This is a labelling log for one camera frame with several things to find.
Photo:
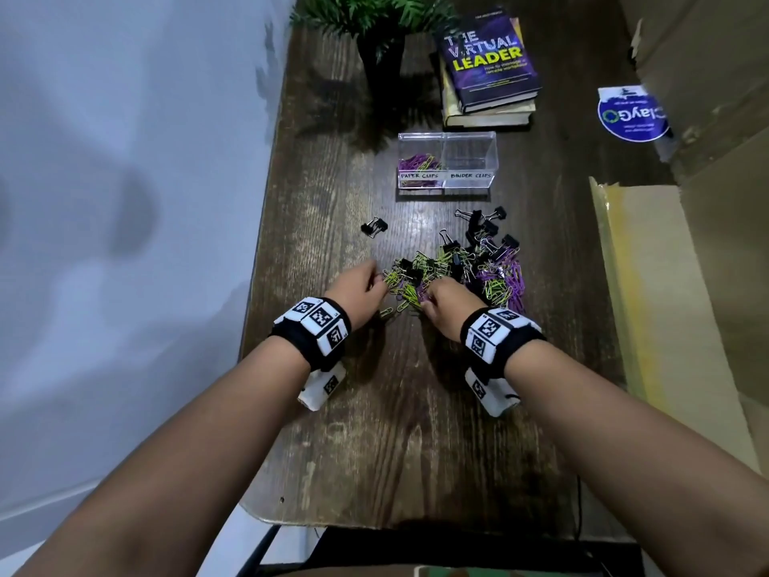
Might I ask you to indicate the bunch of sorted paper clips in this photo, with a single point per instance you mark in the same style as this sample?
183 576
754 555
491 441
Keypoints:
420 163

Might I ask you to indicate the green potted artificial plant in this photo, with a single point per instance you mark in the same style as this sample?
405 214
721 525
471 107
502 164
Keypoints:
378 35

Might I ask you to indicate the person's right forearm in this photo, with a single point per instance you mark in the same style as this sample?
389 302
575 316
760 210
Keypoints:
637 462

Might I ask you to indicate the black left wristband white markers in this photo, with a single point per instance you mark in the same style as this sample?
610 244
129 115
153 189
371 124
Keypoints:
312 330

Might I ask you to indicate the tan book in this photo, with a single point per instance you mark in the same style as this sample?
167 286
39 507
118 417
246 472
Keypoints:
486 118

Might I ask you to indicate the person's right hand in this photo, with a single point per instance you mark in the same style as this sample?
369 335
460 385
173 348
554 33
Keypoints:
453 306

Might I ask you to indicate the blue round sticker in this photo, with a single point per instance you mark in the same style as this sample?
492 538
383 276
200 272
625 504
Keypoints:
631 117

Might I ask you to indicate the pile of black binder clips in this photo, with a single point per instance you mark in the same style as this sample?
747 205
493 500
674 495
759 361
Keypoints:
488 228

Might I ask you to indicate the purple hardcover book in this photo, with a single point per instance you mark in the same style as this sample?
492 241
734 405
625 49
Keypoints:
489 62

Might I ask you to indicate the black wristband white markers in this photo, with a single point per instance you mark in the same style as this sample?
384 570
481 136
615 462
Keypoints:
312 330
501 342

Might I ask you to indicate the yellowish cardboard sheet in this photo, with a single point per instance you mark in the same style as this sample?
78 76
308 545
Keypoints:
667 306

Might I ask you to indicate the clear two-compartment plastic box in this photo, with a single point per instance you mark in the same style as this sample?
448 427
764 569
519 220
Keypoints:
471 153

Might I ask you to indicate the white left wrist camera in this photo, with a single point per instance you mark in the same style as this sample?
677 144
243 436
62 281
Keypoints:
321 387

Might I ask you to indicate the person's left hand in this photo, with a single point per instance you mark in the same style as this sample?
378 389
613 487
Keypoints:
357 291

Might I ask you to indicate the black right wristband white markers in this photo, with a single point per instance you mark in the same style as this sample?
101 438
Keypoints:
501 342

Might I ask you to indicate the large brown cardboard box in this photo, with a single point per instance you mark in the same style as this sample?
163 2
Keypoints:
715 60

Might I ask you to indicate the person's left forearm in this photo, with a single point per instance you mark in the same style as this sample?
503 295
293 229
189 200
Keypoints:
180 468

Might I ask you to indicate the black metal table leg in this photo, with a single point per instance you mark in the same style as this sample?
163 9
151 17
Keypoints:
258 552

